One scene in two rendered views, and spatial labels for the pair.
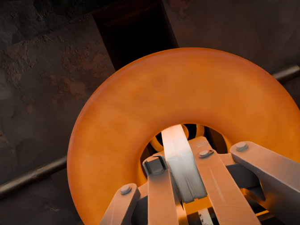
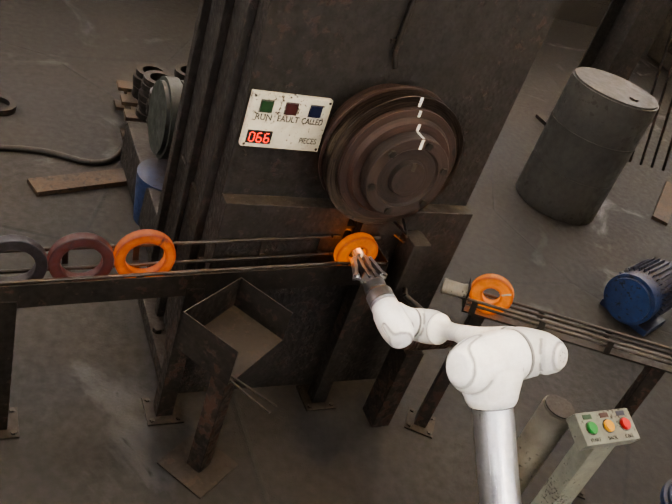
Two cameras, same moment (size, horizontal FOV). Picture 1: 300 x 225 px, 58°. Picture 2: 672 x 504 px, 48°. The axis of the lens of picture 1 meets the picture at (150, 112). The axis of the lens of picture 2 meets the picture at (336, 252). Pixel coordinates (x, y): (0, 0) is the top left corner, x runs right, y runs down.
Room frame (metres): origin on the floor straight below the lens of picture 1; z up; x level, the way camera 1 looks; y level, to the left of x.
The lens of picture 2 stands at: (-1.50, 1.38, 2.13)
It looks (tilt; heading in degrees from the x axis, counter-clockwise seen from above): 33 degrees down; 322
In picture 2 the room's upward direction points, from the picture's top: 20 degrees clockwise
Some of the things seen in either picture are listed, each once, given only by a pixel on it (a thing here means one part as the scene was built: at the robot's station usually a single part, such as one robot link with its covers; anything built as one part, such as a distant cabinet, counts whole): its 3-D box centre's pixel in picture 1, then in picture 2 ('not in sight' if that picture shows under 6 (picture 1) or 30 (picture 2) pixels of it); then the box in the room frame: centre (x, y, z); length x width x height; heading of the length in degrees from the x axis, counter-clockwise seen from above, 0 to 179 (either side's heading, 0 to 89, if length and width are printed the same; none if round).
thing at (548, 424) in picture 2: not in sight; (527, 454); (-0.45, -0.60, 0.26); 0.12 x 0.12 x 0.52
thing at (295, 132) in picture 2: not in sight; (286, 122); (0.32, 0.32, 1.15); 0.26 x 0.02 x 0.18; 85
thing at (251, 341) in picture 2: not in sight; (214, 396); (-0.05, 0.51, 0.36); 0.26 x 0.20 x 0.72; 120
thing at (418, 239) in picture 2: not in sight; (406, 262); (0.17, -0.24, 0.68); 0.11 x 0.08 x 0.24; 175
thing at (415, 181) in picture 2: not in sight; (405, 175); (0.08, 0.00, 1.11); 0.28 x 0.06 x 0.28; 85
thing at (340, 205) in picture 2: not in sight; (392, 158); (0.18, -0.01, 1.11); 0.47 x 0.06 x 0.47; 85
